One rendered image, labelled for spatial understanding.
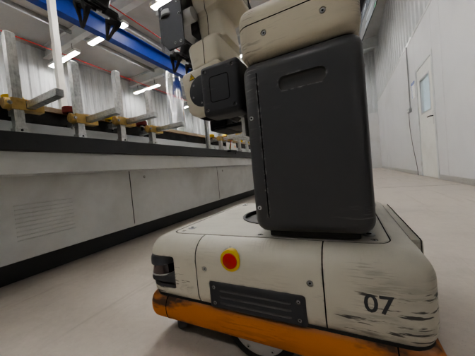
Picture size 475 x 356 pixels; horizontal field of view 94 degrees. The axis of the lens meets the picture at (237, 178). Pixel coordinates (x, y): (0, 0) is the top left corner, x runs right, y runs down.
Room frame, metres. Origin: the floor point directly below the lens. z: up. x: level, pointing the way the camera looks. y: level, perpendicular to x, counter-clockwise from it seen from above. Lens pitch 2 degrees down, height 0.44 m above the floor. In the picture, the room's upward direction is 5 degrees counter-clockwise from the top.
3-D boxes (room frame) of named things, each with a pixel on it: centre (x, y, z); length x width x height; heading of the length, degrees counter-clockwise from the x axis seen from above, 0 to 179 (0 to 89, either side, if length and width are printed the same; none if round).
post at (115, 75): (1.43, 0.71, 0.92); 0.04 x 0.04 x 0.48; 63
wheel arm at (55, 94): (0.99, 0.87, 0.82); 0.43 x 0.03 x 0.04; 63
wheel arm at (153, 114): (1.44, 0.65, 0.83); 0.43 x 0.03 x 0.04; 63
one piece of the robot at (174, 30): (0.89, 0.11, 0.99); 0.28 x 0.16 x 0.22; 154
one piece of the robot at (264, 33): (0.72, -0.23, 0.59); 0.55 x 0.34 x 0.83; 154
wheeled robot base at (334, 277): (0.76, -0.15, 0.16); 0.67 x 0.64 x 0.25; 64
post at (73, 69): (1.21, 0.83, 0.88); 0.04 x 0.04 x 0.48; 63
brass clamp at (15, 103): (1.00, 0.93, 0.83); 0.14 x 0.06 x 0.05; 153
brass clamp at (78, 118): (1.23, 0.82, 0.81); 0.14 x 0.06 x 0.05; 153
